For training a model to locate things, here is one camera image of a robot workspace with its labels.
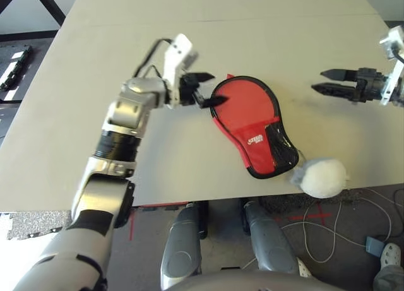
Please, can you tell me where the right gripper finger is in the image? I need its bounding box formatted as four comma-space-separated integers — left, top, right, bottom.
310, 81, 358, 100
319, 68, 359, 82

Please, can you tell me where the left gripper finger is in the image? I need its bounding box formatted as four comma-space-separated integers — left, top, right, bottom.
193, 92, 230, 109
190, 71, 217, 83

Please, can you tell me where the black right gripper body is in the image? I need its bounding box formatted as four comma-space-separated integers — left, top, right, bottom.
355, 67, 388, 104

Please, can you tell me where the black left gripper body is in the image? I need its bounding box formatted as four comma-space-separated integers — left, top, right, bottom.
179, 74, 203, 107

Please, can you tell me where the red black paddle case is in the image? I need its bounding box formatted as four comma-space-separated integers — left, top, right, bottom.
209, 73, 300, 179

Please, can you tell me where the white stuffed cloth ball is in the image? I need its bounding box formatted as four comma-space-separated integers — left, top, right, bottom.
289, 157, 352, 199

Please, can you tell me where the dark speckled foam mat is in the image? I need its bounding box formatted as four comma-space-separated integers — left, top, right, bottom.
259, 189, 374, 210

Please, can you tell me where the red tape outline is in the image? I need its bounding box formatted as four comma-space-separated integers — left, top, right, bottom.
127, 201, 191, 242

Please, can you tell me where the red tape cross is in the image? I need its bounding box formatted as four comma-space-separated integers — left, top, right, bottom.
273, 205, 333, 225

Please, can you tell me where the grey robot left leg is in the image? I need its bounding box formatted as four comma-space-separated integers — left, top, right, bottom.
160, 205, 203, 285

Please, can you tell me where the grey robot leg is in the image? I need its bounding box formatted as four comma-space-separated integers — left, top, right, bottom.
244, 200, 301, 275
160, 205, 203, 285

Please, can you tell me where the grey robot right leg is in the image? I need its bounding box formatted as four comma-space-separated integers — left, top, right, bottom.
244, 200, 301, 275

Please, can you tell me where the grey-blue power adapter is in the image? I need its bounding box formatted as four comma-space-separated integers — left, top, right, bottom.
365, 236, 385, 258

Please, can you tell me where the white perforated clog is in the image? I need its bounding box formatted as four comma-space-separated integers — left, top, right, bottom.
296, 258, 315, 278
379, 242, 404, 269

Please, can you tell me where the grey robot torso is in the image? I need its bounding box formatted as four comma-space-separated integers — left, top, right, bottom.
163, 268, 345, 291

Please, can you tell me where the bystander grey trouser leg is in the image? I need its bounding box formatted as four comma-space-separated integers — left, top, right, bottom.
372, 264, 404, 291

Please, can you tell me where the grey speckled foam mat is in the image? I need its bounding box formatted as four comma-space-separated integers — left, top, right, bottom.
5, 210, 74, 242

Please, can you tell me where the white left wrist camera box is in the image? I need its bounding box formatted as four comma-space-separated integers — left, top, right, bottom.
162, 33, 200, 110

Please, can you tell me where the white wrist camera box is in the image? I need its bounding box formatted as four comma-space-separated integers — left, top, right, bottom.
162, 33, 200, 110
378, 25, 404, 107

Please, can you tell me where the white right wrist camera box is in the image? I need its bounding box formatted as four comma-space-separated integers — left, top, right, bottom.
378, 25, 404, 107

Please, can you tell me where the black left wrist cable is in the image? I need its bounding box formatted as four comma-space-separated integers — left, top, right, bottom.
132, 38, 175, 81

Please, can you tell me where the black upright post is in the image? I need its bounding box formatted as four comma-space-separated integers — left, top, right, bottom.
193, 199, 210, 241

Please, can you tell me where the white floor cable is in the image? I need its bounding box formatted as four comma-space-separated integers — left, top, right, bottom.
362, 187, 404, 242
280, 196, 371, 264

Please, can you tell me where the black frame side table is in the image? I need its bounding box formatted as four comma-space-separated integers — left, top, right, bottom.
0, 0, 66, 32

